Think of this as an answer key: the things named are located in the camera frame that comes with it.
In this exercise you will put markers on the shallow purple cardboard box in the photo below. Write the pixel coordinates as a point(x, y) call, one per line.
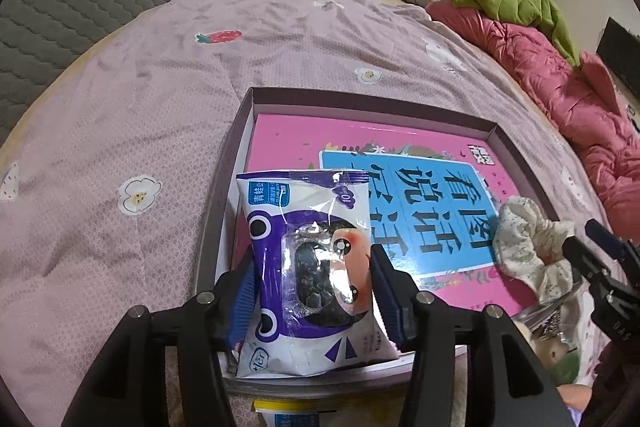
point(224, 238)

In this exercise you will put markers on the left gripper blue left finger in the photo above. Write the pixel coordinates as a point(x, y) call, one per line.
point(242, 299)

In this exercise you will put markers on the pink quilted comforter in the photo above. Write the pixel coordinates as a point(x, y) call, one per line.
point(581, 102)

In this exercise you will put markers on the pink and blue book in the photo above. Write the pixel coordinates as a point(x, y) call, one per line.
point(432, 196)

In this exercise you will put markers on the purple cartoon snack packet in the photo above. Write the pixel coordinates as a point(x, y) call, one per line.
point(311, 238)

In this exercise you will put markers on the green plush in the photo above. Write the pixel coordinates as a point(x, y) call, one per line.
point(566, 370)

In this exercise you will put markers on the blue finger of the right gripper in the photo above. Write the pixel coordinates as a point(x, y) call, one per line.
point(584, 260)
point(607, 241)

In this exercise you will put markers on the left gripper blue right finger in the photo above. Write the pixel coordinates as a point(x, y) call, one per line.
point(393, 291)

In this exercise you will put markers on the yellow cartoon snack packet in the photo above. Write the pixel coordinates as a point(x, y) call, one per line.
point(276, 413)

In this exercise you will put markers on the green blanket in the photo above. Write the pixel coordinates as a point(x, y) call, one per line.
point(544, 15)

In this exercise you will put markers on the beige bear with tiara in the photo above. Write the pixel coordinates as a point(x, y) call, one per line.
point(552, 330)

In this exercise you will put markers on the black wall television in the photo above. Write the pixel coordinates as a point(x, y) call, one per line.
point(619, 49)

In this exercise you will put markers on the floral white scrunchie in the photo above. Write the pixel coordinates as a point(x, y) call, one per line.
point(528, 247)

